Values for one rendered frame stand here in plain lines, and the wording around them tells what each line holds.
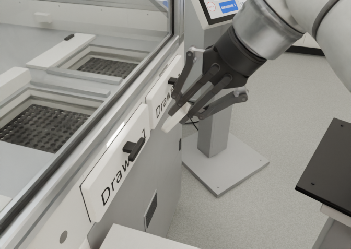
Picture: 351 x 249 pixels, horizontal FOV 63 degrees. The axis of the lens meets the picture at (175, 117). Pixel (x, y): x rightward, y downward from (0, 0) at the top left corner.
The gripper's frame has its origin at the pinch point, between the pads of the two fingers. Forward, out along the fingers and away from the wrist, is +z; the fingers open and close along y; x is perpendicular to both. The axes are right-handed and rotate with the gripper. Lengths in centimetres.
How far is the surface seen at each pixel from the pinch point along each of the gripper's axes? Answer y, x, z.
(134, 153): 1.2, 2.1, 13.1
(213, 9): 6, -75, 5
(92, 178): 5.4, 12.2, 14.0
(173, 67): 5.0, -36.2, 13.7
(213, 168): -55, -82, 80
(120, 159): 2.5, 2.4, 17.2
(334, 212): -45.8, -9.3, 0.5
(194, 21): 9, -156, 47
